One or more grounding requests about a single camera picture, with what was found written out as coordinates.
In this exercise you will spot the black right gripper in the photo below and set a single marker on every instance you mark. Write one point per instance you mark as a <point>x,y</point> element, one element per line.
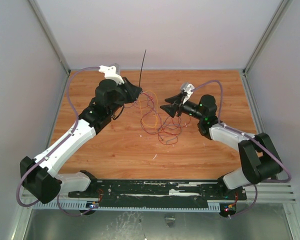
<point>178,107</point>

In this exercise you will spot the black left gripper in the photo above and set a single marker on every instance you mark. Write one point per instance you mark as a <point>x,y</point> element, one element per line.
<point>133,91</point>

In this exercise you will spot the black zip tie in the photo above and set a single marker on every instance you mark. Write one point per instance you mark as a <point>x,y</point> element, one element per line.
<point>141,68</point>

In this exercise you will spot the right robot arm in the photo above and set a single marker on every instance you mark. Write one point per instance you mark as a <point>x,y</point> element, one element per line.
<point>259,160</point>

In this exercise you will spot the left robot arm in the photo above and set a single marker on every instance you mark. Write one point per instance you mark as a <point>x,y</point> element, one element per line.
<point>40,175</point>

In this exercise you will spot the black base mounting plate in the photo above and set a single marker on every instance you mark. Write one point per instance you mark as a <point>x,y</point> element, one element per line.
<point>158,192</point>

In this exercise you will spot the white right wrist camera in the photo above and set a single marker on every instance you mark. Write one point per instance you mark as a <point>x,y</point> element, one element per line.
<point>186,91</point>

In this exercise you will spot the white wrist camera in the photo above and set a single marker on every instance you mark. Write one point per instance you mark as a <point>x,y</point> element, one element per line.
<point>112,72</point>
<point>186,91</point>

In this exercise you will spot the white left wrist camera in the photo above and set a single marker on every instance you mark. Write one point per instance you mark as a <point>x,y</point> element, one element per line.
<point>112,72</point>

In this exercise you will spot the grey slotted cable duct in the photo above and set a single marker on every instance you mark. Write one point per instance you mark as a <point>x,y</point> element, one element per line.
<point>84,205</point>

